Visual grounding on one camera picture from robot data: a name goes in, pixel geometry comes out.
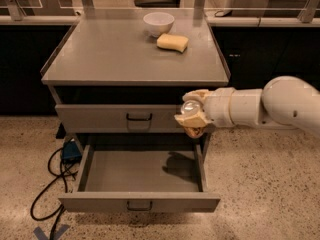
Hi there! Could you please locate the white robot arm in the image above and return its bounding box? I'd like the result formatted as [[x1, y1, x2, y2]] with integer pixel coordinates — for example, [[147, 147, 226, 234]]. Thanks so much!
[[175, 76, 320, 138]]

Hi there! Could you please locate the blue power box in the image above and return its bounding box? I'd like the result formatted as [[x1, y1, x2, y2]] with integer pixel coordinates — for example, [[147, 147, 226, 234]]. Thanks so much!
[[61, 141, 82, 164]]

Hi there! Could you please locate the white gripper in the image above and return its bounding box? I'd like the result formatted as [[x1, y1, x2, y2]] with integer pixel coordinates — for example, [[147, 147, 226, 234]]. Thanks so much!
[[174, 88, 235, 128]]

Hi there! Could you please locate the yellow sponge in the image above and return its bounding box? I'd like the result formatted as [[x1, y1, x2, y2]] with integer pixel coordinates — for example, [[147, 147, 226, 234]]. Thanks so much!
[[157, 34, 189, 53]]

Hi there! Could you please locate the white ceramic bowl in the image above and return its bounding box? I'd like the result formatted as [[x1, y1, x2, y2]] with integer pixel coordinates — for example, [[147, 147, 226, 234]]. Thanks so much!
[[143, 12, 175, 37]]

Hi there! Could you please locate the orange patterned drink can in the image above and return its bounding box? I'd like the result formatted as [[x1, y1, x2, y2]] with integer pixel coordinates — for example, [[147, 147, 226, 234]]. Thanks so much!
[[181, 101, 205, 138]]

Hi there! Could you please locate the black floor cable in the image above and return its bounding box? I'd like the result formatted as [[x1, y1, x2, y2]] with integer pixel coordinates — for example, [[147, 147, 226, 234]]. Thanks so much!
[[29, 146, 79, 240]]

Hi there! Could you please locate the grey metal drawer cabinet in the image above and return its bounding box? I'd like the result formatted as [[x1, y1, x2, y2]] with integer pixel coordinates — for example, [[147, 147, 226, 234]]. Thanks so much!
[[42, 8, 230, 149]]

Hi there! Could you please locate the open grey lower drawer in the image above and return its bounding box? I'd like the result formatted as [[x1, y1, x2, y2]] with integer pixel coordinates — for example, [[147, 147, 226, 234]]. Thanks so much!
[[59, 145, 220, 213]]

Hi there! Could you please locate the closed grey upper drawer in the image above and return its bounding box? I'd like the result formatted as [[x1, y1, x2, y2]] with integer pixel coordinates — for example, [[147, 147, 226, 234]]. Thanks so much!
[[56, 104, 184, 133]]

